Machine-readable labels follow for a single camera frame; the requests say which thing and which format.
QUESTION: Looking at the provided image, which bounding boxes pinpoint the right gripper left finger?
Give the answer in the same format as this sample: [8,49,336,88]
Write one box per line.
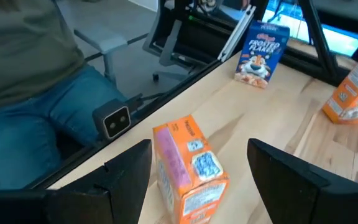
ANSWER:
[0,139,153,224]

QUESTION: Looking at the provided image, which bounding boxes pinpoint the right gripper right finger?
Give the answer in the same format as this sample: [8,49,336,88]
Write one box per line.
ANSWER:
[247,138,358,224]

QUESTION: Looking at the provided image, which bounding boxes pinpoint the orange Mini Wheats cereal box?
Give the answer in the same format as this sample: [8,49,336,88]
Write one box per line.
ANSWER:
[152,114,231,224]
[321,55,358,126]

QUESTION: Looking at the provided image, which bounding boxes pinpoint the blue Frosted Flakes cereal box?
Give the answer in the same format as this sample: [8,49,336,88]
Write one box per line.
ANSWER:
[234,20,291,90]

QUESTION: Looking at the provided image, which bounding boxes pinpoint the person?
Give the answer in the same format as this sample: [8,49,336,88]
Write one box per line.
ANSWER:
[0,0,129,191]

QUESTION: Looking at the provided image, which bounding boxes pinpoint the grey office chair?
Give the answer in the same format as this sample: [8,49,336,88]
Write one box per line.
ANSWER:
[54,0,129,86]
[142,0,198,82]

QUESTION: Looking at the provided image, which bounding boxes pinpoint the small grey table camera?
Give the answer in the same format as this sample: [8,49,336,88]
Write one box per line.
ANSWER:
[91,98,132,141]

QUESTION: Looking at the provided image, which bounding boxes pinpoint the silver aluminium bracket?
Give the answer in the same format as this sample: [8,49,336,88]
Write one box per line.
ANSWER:
[218,4,257,63]

